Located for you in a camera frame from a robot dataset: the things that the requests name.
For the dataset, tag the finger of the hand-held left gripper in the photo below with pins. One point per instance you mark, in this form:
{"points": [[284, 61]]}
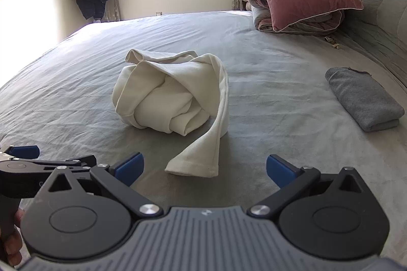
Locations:
{"points": [[25, 150], [82, 161]]}

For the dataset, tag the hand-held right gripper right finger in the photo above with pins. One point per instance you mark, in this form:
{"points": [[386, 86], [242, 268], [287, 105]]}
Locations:
{"points": [[279, 169]]}

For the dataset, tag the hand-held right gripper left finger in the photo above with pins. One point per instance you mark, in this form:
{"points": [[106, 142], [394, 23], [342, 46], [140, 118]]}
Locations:
{"points": [[130, 169]]}

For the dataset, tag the white long-sleeve shirt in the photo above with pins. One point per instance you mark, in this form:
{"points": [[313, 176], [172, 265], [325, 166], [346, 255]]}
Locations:
{"points": [[152, 93]]}

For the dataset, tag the person's left hand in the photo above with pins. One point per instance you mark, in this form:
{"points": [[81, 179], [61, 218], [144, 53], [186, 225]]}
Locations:
{"points": [[12, 242]]}

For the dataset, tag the grey bed sheet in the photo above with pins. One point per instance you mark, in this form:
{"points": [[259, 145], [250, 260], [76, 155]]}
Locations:
{"points": [[270, 99]]}

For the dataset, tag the folded grey sweater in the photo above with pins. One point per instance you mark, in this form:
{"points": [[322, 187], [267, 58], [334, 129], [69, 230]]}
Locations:
{"points": [[362, 99]]}

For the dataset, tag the small beaded trinket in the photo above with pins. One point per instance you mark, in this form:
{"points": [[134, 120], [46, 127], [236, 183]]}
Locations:
{"points": [[332, 42]]}

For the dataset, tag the sheer lace curtain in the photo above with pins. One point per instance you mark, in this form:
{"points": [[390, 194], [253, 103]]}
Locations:
{"points": [[113, 3]]}

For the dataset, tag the folded grey quilt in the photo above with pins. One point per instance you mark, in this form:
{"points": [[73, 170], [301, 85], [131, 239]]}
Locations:
{"points": [[259, 3]]}

